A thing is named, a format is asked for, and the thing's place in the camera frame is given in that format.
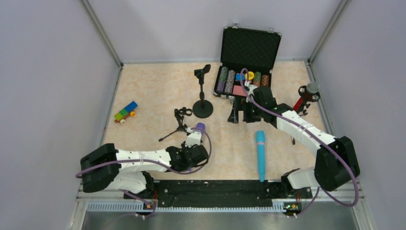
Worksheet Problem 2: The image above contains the cyan toy microphone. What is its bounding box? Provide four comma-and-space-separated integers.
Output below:
255, 130, 266, 182

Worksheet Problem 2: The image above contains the round base clip mic stand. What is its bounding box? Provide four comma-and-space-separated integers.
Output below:
192, 64, 214, 119

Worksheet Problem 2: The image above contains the small tripod mic stand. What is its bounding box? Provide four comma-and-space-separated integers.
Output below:
158, 107, 193, 142

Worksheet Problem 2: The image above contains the shock mount tripod mic stand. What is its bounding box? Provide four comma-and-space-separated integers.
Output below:
292, 85, 321, 145

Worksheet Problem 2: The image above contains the red glitter microphone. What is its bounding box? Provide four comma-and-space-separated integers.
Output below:
293, 81, 320, 115

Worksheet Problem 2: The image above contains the purple toy microphone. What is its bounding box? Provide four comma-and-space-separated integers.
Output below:
194, 122, 205, 133

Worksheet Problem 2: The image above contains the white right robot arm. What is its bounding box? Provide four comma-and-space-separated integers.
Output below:
228, 85, 360, 192

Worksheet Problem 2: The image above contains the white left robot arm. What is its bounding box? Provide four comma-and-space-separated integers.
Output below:
75, 143, 209, 194

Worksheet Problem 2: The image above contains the purple green chip stack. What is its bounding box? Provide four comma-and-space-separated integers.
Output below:
216, 67, 228, 92

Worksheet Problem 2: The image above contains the orange black chip stack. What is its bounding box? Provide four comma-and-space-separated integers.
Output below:
260, 75, 271, 87

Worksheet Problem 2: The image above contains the green red chip stack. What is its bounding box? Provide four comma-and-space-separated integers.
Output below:
252, 72, 262, 87

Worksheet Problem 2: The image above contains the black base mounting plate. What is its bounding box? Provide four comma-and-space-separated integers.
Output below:
136, 180, 313, 208

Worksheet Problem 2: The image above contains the yellow dealer chip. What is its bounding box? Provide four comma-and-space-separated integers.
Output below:
245, 71, 255, 81

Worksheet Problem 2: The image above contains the blue dealer chip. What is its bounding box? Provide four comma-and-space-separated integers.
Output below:
235, 73, 245, 81

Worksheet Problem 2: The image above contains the black poker chip case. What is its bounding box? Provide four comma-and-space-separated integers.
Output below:
213, 26, 282, 99

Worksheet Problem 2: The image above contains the colourful toy block car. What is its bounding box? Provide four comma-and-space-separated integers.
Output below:
114, 101, 138, 124

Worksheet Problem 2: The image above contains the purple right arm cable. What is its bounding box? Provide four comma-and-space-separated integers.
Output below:
239, 68, 360, 219

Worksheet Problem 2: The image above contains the aluminium front rail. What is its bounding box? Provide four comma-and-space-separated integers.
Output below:
68, 189, 304, 230

